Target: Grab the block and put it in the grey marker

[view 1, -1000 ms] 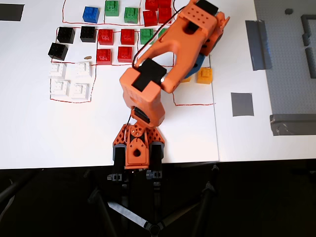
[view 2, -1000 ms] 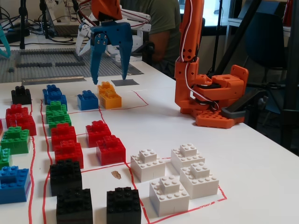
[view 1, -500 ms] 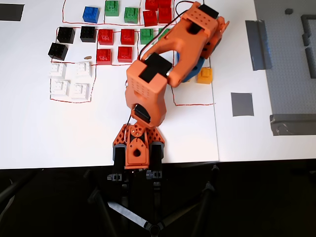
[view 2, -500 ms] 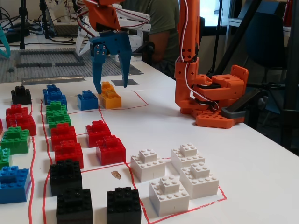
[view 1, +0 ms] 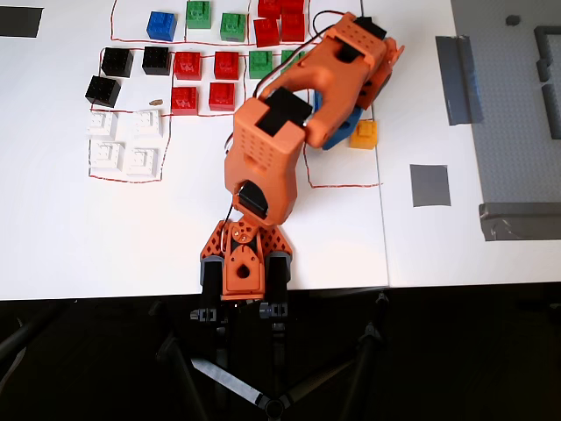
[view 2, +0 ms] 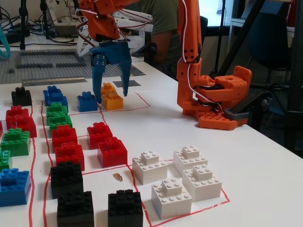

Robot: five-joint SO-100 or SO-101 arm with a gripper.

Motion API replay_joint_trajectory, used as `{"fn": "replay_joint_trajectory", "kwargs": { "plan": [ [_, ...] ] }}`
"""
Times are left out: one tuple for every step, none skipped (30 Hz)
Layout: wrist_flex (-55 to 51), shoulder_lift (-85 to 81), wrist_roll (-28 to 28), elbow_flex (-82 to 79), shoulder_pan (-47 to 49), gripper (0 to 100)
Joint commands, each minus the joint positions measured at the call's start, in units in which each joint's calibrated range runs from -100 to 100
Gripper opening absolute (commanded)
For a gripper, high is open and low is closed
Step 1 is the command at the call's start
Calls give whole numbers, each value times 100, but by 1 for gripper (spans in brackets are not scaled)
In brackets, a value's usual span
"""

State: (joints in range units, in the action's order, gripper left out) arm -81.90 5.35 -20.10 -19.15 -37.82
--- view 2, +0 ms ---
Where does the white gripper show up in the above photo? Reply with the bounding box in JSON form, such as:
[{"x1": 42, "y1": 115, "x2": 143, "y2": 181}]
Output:
[{"x1": 76, "y1": 23, "x2": 92, "y2": 57}]

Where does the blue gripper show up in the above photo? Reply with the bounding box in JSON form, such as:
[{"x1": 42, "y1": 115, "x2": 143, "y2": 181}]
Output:
[{"x1": 89, "y1": 41, "x2": 132, "y2": 104}]

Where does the yellow lego block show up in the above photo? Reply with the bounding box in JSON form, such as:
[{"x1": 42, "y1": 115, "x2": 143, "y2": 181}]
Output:
[
  {"x1": 103, "y1": 91, "x2": 124, "y2": 111},
  {"x1": 100, "y1": 82, "x2": 117, "y2": 95}
]

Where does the small blue lego block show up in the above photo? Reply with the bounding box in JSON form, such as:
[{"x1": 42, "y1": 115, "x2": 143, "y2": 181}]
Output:
[{"x1": 77, "y1": 91, "x2": 98, "y2": 112}]

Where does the bare person forearm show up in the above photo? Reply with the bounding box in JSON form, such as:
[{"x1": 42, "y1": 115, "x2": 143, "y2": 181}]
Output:
[{"x1": 150, "y1": 30, "x2": 180, "y2": 62}]

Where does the grey tape square marker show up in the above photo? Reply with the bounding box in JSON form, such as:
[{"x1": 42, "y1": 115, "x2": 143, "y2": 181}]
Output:
[{"x1": 113, "y1": 80, "x2": 142, "y2": 87}]

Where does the green lego block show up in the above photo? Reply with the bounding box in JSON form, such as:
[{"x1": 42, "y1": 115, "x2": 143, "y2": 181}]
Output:
[
  {"x1": 0, "y1": 128, "x2": 32, "y2": 157},
  {"x1": 48, "y1": 111, "x2": 73, "y2": 131},
  {"x1": 0, "y1": 148, "x2": 13, "y2": 172},
  {"x1": 46, "y1": 102, "x2": 69, "y2": 119}
]

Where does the small black lego block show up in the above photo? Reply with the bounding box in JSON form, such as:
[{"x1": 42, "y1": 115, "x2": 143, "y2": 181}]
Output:
[{"x1": 11, "y1": 87, "x2": 33, "y2": 106}]

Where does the white lego block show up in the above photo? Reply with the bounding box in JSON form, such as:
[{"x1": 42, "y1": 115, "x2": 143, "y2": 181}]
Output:
[
  {"x1": 182, "y1": 164, "x2": 223, "y2": 202},
  {"x1": 132, "y1": 151, "x2": 168, "y2": 185},
  {"x1": 151, "y1": 177, "x2": 192, "y2": 220},
  {"x1": 173, "y1": 146, "x2": 208, "y2": 176}
]

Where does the large black lego block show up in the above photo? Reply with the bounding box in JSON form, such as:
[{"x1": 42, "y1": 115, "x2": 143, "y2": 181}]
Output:
[
  {"x1": 51, "y1": 161, "x2": 84, "y2": 199},
  {"x1": 108, "y1": 189, "x2": 144, "y2": 227},
  {"x1": 57, "y1": 191, "x2": 95, "y2": 227}
]

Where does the large blue lego block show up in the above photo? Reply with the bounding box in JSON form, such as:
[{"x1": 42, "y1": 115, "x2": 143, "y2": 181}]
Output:
[{"x1": 0, "y1": 168, "x2": 32, "y2": 208}]

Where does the laptop computer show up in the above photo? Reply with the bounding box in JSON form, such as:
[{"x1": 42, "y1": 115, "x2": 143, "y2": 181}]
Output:
[{"x1": 45, "y1": 0, "x2": 82, "y2": 38}]

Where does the silver tape patch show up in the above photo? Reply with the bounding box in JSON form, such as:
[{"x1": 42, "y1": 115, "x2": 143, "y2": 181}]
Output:
[{"x1": 117, "y1": 61, "x2": 145, "y2": 77}]

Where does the black stand pole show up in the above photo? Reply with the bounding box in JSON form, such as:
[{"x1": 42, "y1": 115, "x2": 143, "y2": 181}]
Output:
[
  {"x1": 19, "y1": 0, "x2": 27, "y2": 50},
  {"x1": 39, "y1": 0, "x2": 52, "y2": 40}
]

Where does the long silver tape strip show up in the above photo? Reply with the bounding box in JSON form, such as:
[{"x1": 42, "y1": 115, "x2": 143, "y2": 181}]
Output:
[{"x1": 21, "y1": 77, "x2": 87, "y2": 87}]

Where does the dark grey brick row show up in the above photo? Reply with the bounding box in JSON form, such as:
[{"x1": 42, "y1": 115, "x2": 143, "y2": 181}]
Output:
[{"x1": 16, "y1": 63, "x2": 54, "y2": 69}]

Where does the grey lego baseplate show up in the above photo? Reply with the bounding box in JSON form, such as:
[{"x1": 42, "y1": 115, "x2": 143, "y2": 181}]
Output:
[{"x1": 0, "y1": 48, "x2": 125, "y2": 85}]

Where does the black box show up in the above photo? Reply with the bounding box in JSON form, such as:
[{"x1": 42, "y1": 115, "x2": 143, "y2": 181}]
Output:
[{"x1": 4, "y1": 22, "x2": 31, "y2": 44}]

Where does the teal robot part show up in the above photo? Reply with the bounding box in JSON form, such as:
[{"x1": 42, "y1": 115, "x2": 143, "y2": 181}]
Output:
[{"x1": 0, "y1": 25, "x2": 11, "y2": 60}]

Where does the person in green shirt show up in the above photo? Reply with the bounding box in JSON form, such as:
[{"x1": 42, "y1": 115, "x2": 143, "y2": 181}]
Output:
[{"x1": 132, "y1": 0, "x2": 183, "y2": 79}]

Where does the thin black pole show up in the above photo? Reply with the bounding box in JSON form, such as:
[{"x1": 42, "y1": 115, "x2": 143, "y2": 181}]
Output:
[{"x1": 217, "y1": 0, "x2": 225, "y2": 74}]

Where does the black diagonal bar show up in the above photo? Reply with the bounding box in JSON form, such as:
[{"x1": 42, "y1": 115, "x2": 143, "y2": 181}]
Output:
[{"x1": 217, "y1": 0, "x2": 265, "y2": 77}]

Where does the grey black table clamp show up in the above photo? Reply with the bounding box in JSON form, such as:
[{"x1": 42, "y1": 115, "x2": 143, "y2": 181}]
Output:
[{"x1": 223, "y1": 89, "x2": 272, "y2": 125}]

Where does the dark blue chair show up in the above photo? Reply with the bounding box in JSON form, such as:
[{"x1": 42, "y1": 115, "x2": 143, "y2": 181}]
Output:
[{"x1": 248, "y1": 11, "x2": 292, "y2": 71}]

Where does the red object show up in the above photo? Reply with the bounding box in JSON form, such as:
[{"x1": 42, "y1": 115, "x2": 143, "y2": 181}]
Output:
[{"x1": 287, "y1": 0, "x2": 297, "y2": 25}]

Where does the dark grey brick frame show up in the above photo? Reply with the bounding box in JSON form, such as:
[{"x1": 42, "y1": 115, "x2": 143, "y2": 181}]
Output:
[{"x1": 20, "y1": 51, "x2": 86, "y2": 68}]

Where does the white servo cable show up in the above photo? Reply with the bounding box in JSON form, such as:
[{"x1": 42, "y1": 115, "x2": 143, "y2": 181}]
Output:
[{"x1": 176, "y1": 0, "x2": 224, "y2": 114}]

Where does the black vertical post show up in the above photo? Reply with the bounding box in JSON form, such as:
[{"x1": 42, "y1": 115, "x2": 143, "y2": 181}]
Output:
[{"x1": 284, "y1": 0, "x2": 303, "y2": 154}]

